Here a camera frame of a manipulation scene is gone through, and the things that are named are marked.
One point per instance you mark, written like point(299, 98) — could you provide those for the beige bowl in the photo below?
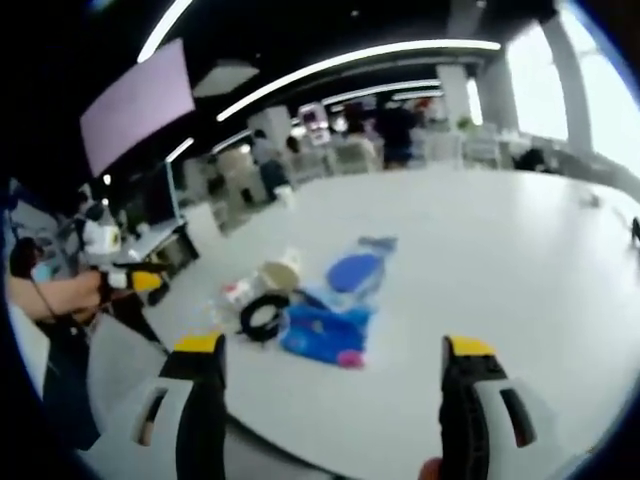
point(280, 276)

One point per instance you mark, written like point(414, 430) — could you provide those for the blue printed packet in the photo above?
point(322, 335)

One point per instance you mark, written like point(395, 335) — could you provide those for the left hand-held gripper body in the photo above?
point(100, 235)

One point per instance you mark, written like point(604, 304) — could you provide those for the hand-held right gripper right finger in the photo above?
point(470, 400)

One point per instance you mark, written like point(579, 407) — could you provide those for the long ceiling light strip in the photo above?
point(350, 65)

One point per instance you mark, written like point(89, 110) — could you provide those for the red and white small packet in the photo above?
point(239, 294)

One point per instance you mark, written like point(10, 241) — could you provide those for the black object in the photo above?
point(636, 229)

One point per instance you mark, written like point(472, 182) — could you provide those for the person's right hand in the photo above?
point(431, 470)

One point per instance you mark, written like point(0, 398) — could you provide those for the clear plastic packet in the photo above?
point(217, 315)

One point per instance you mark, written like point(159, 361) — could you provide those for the person's left hand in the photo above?
point(90, 290)

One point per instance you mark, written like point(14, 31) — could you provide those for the large wall screen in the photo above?
point(137, 107)

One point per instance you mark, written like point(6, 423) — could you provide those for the white table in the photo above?
point(475, 280)

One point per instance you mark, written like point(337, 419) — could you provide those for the black tape roll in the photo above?
point(264, 319)

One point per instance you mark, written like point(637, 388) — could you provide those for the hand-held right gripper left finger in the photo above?
point(197, 400)

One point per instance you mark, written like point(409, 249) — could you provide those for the clear packet with blue oval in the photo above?
point(356, 267)

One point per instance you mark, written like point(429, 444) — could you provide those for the person's dark clothing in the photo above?
point(65, 390)

